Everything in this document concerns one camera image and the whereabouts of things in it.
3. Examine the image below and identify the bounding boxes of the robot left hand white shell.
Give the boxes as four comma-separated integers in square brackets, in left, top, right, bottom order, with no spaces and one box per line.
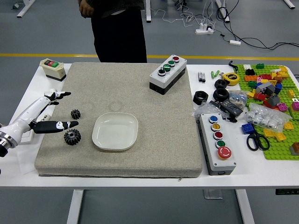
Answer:
[1,90,79,145]

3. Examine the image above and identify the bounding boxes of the person's right hand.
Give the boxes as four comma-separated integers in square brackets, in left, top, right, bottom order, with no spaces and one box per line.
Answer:
[78,1,94,17]

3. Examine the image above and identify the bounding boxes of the big black gear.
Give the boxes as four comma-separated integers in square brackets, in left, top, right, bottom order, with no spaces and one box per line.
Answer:
[63,128,82,146]

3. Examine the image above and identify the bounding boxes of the four-button control box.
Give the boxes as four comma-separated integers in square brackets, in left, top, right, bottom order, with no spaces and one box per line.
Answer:
[149,54,187,95]

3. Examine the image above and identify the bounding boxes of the small white box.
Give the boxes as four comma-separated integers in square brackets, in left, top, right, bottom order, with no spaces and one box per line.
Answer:
[20,130,34,142]

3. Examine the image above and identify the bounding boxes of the black hex nut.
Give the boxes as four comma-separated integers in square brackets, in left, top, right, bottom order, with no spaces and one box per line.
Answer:
[192,90,209,105]

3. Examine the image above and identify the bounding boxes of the five-button control box grey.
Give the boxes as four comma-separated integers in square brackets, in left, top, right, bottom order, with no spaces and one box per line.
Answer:
[199,112,237,176]

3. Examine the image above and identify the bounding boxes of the person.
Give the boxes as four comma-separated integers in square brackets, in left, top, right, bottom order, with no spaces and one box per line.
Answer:
[78,0,148,63]

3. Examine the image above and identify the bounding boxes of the white square plate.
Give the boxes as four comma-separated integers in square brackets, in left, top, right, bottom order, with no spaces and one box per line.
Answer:
[92,112,139,151]

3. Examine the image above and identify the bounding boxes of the white table leg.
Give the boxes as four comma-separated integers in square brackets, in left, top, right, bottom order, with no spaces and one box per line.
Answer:
[66,189,84,224]
[235,189,255,224]

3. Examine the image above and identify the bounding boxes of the grey-brown cushion mat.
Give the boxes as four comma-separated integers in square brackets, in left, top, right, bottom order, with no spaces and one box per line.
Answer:
[34,62,203,179]

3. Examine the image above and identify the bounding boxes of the white power strip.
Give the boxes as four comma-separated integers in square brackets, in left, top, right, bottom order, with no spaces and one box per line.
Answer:
[195,22,215,35]

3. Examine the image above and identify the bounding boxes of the crumpled clear plastic bag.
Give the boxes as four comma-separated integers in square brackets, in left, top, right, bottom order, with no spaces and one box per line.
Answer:
[192,101,225,119]

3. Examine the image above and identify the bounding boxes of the yellow tape measure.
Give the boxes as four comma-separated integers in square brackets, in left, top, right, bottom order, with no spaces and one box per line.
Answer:
[221,60,241,86]

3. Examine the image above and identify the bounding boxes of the black printed package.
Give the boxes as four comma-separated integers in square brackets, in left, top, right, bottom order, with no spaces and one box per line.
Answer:
[209,99,245,117]

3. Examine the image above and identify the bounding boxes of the bag of resistors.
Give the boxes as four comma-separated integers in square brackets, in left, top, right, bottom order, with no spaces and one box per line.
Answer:
[228,90,248,110]

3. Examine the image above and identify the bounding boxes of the grey arch toy brick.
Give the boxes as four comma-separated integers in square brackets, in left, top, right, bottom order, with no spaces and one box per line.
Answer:
[255,83,276,96]

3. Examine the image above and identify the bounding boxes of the dark grey roof brick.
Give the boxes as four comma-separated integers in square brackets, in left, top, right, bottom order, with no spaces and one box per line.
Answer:
[267,94,281,107]

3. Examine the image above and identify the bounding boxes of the bag of white parts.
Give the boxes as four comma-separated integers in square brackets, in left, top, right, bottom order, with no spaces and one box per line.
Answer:
[245,102,292,133]

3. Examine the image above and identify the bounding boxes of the black scissors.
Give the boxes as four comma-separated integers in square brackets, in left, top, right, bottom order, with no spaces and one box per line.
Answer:
[246,129,271,152]

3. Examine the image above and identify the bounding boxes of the long yellow toy brick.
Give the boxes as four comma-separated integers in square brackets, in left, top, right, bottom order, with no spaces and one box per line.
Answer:
[263,127,287,141]

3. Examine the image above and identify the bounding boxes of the green brick baseplate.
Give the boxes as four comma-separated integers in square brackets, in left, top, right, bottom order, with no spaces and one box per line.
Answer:
[233,63,299,161]

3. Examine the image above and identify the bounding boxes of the brown toy brick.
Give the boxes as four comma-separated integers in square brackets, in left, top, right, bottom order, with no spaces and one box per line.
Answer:
[289,142,299,156]

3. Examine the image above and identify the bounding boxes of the black table height controller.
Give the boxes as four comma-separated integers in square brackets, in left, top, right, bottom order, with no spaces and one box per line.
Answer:
[275,188,299,196]

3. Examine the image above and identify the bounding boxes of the cream switch box red green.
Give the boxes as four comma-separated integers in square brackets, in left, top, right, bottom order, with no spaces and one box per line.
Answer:
[39,58,67,82]

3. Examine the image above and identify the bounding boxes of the white cable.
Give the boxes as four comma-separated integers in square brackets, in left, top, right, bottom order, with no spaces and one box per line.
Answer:
[149,1,218,28]

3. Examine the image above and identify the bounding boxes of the black cable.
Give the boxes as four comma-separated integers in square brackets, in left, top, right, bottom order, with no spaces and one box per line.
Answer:
[216,6,299,51]

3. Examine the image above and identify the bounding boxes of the grey under-table bracket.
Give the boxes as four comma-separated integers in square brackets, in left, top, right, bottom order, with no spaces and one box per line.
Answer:
[202,189,223,199]

